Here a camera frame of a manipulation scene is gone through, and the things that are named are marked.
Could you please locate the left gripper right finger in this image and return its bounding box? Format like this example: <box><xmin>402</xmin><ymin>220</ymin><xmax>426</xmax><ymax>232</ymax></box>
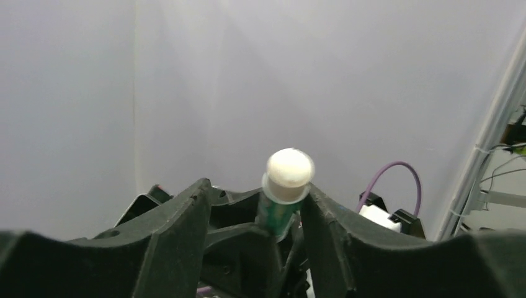
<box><xmin>300</xmin><ymin>186</ymin><xmax>525</xmax><ymax>297</ymax></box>

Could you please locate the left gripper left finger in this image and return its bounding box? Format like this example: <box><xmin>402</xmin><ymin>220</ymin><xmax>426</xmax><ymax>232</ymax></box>
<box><xmin>1</xmin><ymin>178</ymin><xmax>211</xmax><ymax>297</ymax></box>

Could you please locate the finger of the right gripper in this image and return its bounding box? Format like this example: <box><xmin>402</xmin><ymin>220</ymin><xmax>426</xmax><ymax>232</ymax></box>
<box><xmin>129</xmin><ymin>188</ymin><xmax>305</xmax><ymax>297</ymax></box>

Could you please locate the green white glue stick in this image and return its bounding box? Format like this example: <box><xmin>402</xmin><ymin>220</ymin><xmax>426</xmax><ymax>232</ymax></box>
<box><xmin>255</xmin><ymin>148</ymin><xmax>315</xmax><ymax>242</ymax></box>

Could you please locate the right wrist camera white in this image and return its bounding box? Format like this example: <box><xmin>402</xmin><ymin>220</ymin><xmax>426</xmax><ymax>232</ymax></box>
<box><xmin>359</xmin><ymin>192</ymin><xmax>426</xmax><ymax>239</ymax></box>

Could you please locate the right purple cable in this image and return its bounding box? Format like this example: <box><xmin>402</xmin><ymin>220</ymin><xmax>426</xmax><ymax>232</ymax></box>
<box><xmin>355</xmin><ymin>161</ymin><xmax>423</xmax><ymax>218</ymax></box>

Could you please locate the aluminium rail frame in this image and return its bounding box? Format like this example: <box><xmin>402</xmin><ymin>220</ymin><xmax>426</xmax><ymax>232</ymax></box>
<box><xmin>433</xmin><ymin>30</ymin><xmax>525</xmax><ymax>240</ymax></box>

